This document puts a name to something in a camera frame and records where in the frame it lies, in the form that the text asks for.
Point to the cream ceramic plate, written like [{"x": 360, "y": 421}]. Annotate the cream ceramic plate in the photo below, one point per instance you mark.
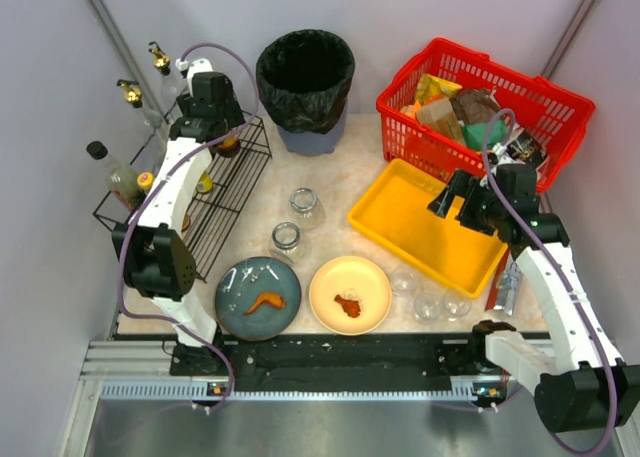
[{"x": 352, "y": 277}]

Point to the gold-capped glass bottle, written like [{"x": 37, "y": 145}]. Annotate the gold-capped glass bottle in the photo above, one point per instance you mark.
[
  {"x": 133, "y": 96},
  {"x": 172, "y": 84}
]

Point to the yellow snack bag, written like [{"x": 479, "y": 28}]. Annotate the yellow snack bag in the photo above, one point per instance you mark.
[{"x": 430, "y": 87}]

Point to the red-lidded sauce jar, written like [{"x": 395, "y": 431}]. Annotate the red-lidded sauce jar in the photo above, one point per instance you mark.
[{"x": 229, "y": 147}]

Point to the chicken drumstick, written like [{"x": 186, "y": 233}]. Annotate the chicken drumstick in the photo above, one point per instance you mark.
[{"x": 350, "y": 307}]

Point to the trash bin with black bag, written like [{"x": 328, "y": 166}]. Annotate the trash bin with black bag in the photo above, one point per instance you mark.
[{"x": 304, "y": 79}]

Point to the black gold snack packet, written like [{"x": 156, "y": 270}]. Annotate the black gold snack packet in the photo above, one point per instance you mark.
[{"x": 522, "y": 146}]

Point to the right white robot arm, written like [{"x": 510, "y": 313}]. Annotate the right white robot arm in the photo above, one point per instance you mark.
[{"x": 585, "y": 383}]

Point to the yellow plastic tray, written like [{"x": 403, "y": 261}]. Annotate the yellow plastic tray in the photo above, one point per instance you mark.
[{"x": 393, "y": 214}]

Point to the small yellow seasoning bottle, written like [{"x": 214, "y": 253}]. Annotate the small yellow seasoning bottle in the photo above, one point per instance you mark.
[{"x": 205, "y": 184}]

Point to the right small glass cup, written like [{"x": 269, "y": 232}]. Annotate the right small glass cup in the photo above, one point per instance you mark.
[{"x": 456, "y": 304}]

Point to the blue ceramic plate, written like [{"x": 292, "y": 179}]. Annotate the blue ceramic plate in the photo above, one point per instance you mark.
[{"x": 240, "y": 286}]

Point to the chicken wing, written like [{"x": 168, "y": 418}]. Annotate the chicken wing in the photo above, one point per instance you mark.
[{"x": 270, "y": 299}]

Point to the red-brown sauce bottle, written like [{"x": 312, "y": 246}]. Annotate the red-brown sauce bottle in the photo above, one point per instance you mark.
[{"x": 145, "y": 181}]

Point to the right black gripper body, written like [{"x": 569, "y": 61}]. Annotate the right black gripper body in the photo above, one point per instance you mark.
[{"x": 463, "y": 203}]

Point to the green sponge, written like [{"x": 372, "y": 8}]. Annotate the green sponge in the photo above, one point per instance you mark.
[{"x": 473, "y": 135}]

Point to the glass jar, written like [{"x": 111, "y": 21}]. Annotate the glass jar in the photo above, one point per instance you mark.
[
  {"x": 306, "y": 209},
  {"x": 288, "y": 243}
]

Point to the brown cardboard box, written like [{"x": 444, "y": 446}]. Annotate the brown cardboard box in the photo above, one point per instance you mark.
[{"x": 439, "y": 115}]

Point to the dark brown snack bag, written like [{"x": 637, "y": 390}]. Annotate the dark brown snack bag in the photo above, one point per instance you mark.
[{"x": 473, "y": 106}]

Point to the left small glass cup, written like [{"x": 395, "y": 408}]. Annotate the left small glass cup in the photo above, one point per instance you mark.
[{"x": 404, "y": 282}]

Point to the red plastic shopping basket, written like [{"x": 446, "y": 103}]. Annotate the red plastic shopping basket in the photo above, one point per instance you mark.
[{"x": 556, "y": 117}]

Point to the black wire rack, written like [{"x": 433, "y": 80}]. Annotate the black wire rack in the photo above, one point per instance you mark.
[{"x": 212, "y": 214}]

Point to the middle small glass cup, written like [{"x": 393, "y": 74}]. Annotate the middle small glass cup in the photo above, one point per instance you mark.
[{"x": 427, "y": 307}]

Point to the silver foil packet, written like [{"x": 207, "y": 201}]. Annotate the silver foil packet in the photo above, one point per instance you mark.
[{"x": 505, "y": 288}]

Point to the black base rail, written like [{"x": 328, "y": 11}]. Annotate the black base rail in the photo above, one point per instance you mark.
[{"x": 383, "y": 362}]

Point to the small glass cup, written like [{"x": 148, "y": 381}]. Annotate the small glass cup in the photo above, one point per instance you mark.
[
  {"x": 456, "y": 304},
  {"x": 427, "y": 307},
  {"x": 404, "y": 282}
]

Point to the black-capped dark sauce bottle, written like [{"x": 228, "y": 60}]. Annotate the black-capped dark sauce bottle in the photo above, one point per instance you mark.
[{"x": 121, "y": 178}]

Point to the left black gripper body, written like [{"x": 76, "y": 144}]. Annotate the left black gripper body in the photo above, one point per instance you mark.
[{"x": 220, "y": 138}]

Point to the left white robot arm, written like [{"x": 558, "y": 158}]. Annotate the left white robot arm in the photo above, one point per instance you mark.
[{"x": 153, "y": 257}]

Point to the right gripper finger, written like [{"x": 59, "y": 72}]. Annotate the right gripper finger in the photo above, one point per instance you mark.
[
  {"x": 441, "y": 205},
  {"x": 463, "y": 182}
]

